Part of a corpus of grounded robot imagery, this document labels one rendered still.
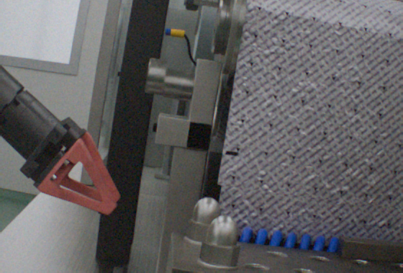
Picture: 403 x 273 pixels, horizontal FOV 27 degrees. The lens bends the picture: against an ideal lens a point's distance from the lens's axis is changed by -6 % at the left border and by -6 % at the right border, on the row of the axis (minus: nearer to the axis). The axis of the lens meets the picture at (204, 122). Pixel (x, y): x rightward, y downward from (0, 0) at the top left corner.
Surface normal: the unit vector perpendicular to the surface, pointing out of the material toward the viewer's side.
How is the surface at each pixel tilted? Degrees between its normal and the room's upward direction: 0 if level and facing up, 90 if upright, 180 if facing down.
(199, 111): 90
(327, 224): 90
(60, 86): 90
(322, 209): 90
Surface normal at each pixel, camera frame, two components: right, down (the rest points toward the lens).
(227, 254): 0.04, 0.07
